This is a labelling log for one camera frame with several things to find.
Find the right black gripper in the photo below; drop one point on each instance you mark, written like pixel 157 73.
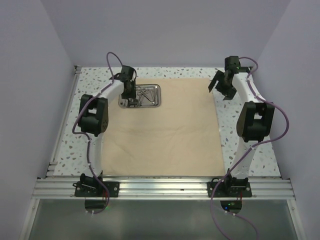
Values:
pixel 228 93

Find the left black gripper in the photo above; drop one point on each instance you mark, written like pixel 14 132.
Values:
pixel 131 95

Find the steel instrument tray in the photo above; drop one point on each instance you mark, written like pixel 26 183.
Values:
pixel 145 105

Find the beige cloth wrap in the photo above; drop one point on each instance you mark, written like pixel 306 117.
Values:
pixel 180 137

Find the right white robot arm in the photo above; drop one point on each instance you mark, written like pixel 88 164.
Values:
pixel 253 125

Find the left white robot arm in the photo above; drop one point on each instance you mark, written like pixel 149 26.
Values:
pixel 92 121

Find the steel surgical scissors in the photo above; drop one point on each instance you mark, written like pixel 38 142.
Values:
pixel 146 94

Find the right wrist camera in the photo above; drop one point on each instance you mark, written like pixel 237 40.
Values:
pixel 231 63

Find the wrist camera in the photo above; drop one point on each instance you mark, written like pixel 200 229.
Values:
pixel 128 73
pixel 231 63

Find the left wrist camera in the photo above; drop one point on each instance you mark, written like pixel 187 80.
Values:
pixel 128 73

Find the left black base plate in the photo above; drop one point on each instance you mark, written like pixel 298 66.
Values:
pixel 95 190

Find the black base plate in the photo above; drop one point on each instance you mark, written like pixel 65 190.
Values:
pixel 233 191
pixel 95 190

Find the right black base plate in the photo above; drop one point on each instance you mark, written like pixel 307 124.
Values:
pixel 233 191

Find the aluminium rail frame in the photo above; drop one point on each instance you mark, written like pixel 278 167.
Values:
pixel 163 188

